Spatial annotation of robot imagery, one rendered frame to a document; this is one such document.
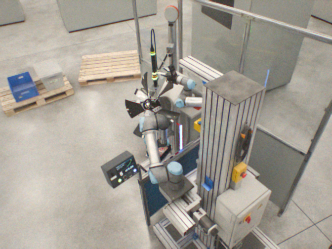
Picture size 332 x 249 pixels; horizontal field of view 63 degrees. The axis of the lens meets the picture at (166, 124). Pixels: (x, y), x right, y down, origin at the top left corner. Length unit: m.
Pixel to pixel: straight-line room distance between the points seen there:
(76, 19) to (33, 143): 4.22
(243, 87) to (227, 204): 0.84
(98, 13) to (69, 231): 5.92
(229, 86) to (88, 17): 6.67
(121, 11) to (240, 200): 6.85
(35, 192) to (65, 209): 0.53
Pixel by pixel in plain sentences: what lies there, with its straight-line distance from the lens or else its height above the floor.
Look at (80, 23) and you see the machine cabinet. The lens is 7.98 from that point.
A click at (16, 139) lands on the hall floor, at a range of 4.85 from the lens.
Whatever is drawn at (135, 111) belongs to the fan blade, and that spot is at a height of 1.05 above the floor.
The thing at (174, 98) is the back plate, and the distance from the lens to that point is 2.92.
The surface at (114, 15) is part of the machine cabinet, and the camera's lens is 8.12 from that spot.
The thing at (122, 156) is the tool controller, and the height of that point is 1.24.
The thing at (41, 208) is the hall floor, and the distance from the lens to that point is 3.78.
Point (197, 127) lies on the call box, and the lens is 2.74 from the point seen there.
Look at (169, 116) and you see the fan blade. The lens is 2.63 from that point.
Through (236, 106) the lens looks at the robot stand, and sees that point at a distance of 1.45.
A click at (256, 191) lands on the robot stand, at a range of 2.08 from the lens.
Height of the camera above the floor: 2.90
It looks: 42 degrees down
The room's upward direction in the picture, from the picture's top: 4 degrees counter-clockwise
